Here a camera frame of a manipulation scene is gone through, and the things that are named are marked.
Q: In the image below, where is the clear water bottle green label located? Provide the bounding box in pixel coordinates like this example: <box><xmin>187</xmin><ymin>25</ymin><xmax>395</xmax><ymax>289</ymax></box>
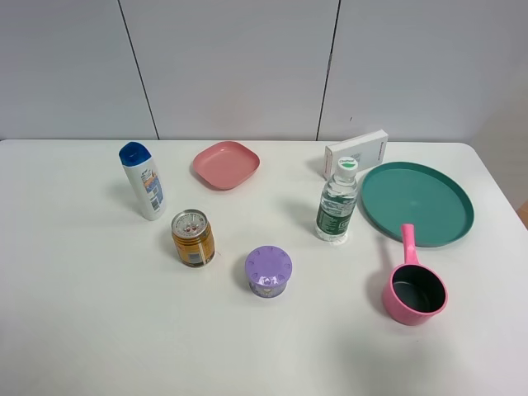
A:
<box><xmin>316</xmin><ymin>157</ymin><xmax>359</xmax><ymax>242</ymax></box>

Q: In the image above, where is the pink square plastic plate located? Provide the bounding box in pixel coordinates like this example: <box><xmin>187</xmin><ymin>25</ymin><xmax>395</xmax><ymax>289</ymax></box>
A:
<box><xmin>192</xmin><ymin>141</ymin><xmax>261</xmax><ymax>191</ymax></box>

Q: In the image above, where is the pink toy saucepan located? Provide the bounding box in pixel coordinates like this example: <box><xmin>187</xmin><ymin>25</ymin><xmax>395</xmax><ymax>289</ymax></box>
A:
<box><xmin>382</xmin><ymin>224</ymin><xmax>448</xmax><ymax>326</ymax></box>

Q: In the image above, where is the white shampoo bottle blue cap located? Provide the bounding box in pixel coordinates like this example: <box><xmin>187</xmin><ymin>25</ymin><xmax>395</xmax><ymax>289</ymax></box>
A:
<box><xmin>119</xmin><ymin>142</ymin><xmax>166</xmax><ymax>221</ymax></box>

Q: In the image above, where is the purple round lidded container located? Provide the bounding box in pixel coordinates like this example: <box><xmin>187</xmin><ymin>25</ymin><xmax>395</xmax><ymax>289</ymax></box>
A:
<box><xmin>244</xmin><ymin>246</ymin><xmax>293</xmax><ymax>299</ymax></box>

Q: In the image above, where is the teal round plastic tray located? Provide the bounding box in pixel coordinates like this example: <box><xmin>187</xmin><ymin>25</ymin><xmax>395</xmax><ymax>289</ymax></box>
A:
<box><xmin>360</xmin><ymin>162</ymin><xmax>474</xmax><ymax>248</ymax></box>

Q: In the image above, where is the white cardboard box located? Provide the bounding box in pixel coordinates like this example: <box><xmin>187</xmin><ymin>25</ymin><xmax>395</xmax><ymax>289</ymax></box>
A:
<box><xmin>323</xmin><ymin>130</ymin><xmax>389</xmax><ymax>179</ymax></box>

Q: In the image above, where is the gold drink can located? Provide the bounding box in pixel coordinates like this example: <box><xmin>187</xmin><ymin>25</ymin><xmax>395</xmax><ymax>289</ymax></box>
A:
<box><xmin>171</xmin><ymin>209</ymin><xmax>215</xmax><ymax>267</ymax></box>

